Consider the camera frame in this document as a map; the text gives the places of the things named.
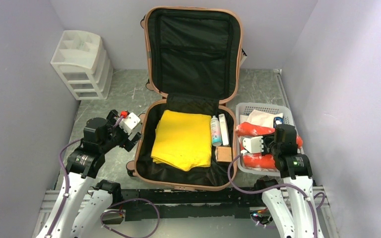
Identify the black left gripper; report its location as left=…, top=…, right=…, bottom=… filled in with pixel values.
left=99, top=109, right=141, bottom=153

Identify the white plastic mesh basket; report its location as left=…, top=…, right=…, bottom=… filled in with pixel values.
left=234, top=102, right=298, bottom=176

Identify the white printed garment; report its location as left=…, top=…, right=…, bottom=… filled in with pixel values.
left=246, top=110, right=283, bottom=128

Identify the red garment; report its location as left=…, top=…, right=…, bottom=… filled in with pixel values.
left=235, top=122, right=312, bottom=175

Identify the yellow garment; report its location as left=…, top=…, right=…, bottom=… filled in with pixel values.
left=151, top=110, right=212, bottom=172

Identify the white bottle teal cap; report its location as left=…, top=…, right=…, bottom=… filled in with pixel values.
left=210, top=116, right=222, bottom=147

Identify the white plastic drawer organizer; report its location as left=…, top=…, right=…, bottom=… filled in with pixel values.
left=51, top=30, right=114, bottom=101

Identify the pink hard-shell suitcase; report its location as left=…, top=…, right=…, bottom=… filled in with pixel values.
left=132, top=6, right=243, bottom=191

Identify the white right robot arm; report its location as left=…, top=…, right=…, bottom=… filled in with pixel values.
left=253, top=124, right=324, bottom=238

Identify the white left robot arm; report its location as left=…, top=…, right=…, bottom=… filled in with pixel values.
left=37, top=111, right=141, bottom=238

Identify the small brown cardboard box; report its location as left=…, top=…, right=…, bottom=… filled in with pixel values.
left=215, top=146, right=233, bottom=163

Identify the white flat book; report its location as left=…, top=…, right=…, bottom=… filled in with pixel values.
left=218, top=114, right=230, bottom=146

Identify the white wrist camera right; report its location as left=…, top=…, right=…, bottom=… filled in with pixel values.
left=240, top=136, right=265, bottom=154

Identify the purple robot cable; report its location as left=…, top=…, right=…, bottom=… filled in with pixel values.
left=49, top=138, right=160, bottom=238

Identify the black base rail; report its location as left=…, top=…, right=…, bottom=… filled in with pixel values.
left=109, top=188, right=266, bottom=221

